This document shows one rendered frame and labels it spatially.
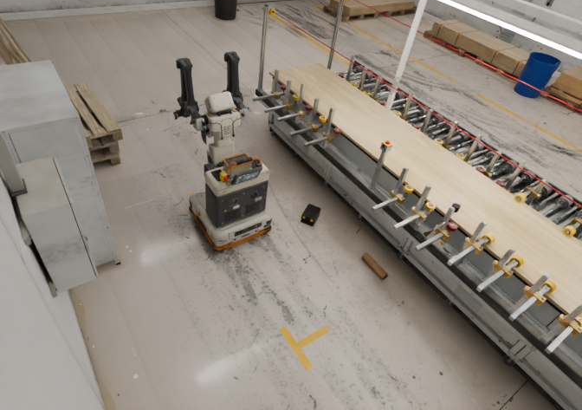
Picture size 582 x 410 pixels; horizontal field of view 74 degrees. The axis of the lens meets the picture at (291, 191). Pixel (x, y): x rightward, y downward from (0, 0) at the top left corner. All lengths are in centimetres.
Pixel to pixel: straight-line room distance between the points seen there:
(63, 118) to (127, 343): 174
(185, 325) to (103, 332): 63
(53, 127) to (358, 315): 277
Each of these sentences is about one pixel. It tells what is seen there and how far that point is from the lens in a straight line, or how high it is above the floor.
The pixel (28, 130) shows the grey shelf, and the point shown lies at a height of 152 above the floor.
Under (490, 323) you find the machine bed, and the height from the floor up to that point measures 20.
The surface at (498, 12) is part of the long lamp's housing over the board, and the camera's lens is 311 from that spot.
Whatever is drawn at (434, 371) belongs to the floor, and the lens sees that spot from 365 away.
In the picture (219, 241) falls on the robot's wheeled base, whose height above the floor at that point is 21.
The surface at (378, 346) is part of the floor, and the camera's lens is 356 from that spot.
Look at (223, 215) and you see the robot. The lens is 357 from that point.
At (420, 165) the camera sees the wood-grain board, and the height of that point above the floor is 90.
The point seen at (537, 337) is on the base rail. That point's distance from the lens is 333.
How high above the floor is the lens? 301
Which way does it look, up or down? 41 degrees down
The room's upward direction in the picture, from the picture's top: 10 degrees clockwise
